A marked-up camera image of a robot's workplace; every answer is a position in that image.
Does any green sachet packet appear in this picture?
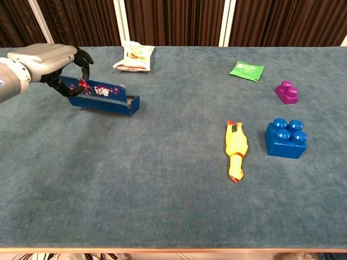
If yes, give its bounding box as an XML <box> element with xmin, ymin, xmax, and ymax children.
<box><xmin>229</xmin><ymin>61</ymin><xmax>266</xmax><ymax>82</ymax></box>

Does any yellow rubber chicken toy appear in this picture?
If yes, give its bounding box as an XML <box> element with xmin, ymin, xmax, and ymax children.
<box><xmin>224</xmin><ymin>120</ymin><xmax>249</xmax><ymax>184</ymax></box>

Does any blue toy brick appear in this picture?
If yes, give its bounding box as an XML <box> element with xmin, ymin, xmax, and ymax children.
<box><xmin>264</xmin><ymin>118</ymin><xmax>309</xmax><ymax>160</ymax></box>

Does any purple toy brick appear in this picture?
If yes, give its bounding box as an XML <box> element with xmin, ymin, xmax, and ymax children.
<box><xmin>275</xmin><ymin>80</ymin><xmax>300</xmax><ymax>106</ymax></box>

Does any white box with blue lid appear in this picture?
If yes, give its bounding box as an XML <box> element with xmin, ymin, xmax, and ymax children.
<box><xmin>60</xmin><ymin>75</ymin><xmax>141</xmax><ymax>117</ymax></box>

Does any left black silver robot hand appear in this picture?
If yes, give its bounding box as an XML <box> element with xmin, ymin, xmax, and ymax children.
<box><xmin>7</xmin><ymin>43</ymin><xmax>94</xmax><ymax>98</ymax></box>

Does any dark brown curtain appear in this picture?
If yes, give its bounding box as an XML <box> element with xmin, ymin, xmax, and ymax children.
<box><xmin>0</xmin><ymin>0</ymin><xmax>347</xmax><ymax>48</ymax></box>

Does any white snack bag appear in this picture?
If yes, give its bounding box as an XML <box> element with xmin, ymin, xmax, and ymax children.
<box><xmin>113</xmin><ymin>41</ymin><xmax>156</xmax><ymax>73</ymax></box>

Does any teal table cloth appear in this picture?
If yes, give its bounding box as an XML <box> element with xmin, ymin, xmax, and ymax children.
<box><xmin>0</xmin><ymin>45</ymin><xmax>347</xmax><ymax>250</ymax></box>

